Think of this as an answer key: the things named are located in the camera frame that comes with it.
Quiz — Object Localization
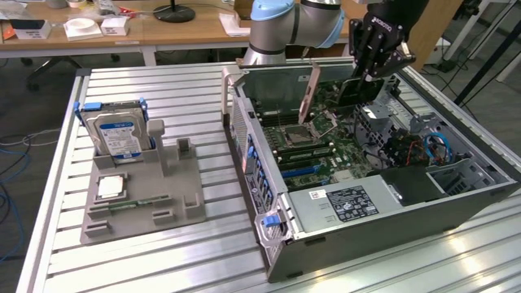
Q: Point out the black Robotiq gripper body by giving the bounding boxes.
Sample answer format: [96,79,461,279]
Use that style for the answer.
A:
[361,0,430,43]

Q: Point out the graphics card with metal bracket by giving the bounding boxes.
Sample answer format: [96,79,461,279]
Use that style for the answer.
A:
[298,60,386,125]

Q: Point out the wooden cabinet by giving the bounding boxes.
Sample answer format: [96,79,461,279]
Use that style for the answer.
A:
[344,0,465,70]

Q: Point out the black floor power adapter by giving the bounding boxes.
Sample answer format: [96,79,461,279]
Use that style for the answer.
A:
[437,59,461,73]

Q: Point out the metal disk bay cage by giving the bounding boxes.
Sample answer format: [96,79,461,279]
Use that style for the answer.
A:
[353,88,441,167]

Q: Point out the black slanted stand pole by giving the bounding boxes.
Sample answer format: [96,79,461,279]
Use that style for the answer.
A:
[453,0,521,106]

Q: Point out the metal socket cover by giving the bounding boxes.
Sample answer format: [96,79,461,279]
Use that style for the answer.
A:
[309,111,338,135]

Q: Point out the stack of white papers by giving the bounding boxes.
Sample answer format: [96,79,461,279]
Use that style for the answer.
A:
[219,12,252,37]

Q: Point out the CPU socket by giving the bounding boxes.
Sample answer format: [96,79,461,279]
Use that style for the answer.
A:
[282,123,317,147]

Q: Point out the green motherboard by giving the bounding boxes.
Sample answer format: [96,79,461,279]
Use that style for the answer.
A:
[258,105,377,192]

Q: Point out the installed black RAM stick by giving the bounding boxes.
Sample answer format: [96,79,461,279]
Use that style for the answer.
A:
[278,146,333,162]

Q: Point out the blue expansion slot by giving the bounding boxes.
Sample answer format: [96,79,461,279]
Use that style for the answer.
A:
[281,164,321,179]

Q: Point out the wooden desk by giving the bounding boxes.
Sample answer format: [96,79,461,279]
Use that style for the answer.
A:
[0,0,365,67]

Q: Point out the black round lamp base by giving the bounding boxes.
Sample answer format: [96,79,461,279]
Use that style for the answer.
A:
[152,0,196,24]

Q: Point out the grey power supply unit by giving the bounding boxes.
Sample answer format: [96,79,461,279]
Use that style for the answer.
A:
[286,175,404,234]

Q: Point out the open black PC case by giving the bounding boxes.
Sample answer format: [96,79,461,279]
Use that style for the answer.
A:
[221,54,521,283]

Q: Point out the small white cardboard box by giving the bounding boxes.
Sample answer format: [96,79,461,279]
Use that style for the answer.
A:
[100,16,131,36]

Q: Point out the hard disk in blue caddy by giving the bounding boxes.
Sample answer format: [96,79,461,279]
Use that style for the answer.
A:
[72,97,148,161]

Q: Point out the grey parts rack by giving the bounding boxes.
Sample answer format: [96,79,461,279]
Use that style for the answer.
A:
[80,119,208,247]

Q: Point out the white box with round hole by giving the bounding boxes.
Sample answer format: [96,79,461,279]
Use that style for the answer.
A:
[63,17,104,42]

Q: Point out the silver CPU chip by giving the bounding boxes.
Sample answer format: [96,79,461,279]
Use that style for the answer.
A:
[96,176,125,198]

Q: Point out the green RAM stick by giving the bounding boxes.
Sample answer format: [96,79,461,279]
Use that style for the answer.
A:
[105,197,159,211]

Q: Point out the black chair base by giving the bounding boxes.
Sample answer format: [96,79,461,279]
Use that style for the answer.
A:
[20,53,121,91]

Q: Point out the white box with black lid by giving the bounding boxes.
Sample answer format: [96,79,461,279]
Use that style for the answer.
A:
[8,18,53,40]

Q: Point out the white desk frame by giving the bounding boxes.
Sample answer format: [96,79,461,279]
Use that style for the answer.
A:
[441,0,521,83]

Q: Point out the black and red wire bundle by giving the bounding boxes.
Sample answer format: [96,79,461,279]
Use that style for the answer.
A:
[386,131,432,167]

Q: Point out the blue data wire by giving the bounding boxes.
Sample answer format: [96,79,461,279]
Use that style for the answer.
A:
[422,131,456,164]

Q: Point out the white floor cable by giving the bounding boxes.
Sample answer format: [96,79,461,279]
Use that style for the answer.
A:
[0,128,61,147]

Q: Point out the blue floor cable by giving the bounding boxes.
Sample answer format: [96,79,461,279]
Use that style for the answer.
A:
[0,146,32,263]

